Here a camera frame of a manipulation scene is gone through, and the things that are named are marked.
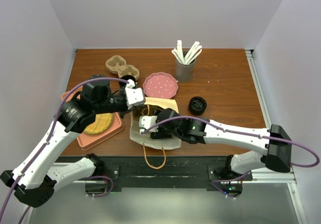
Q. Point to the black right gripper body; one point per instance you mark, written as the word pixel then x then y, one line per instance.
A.
pixel 163 132

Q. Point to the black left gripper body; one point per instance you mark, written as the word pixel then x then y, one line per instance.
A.
pixel 115 103

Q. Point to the beige paper takeout bag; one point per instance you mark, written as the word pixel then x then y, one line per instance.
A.
pixel 152 107

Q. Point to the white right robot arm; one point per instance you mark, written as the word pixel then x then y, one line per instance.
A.
pixel 267 147

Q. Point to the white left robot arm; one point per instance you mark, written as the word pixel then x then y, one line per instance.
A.
pixel 33 182

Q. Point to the yellow green woven coaster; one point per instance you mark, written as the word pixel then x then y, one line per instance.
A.
pixel 101 124

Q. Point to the pink polka dot plate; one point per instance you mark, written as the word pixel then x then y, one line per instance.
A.
pixel 160 85

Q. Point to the salmon pink tray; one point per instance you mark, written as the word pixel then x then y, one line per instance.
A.
pixel 86 141

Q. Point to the grey straw holder cup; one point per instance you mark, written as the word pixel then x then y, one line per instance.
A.
pixel 184 73

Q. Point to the white paper straw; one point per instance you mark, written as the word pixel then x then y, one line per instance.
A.
pixel 180 51
pixel 177 56
pixel 193 52

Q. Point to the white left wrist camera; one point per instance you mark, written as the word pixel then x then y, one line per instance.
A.
pixel 134 95

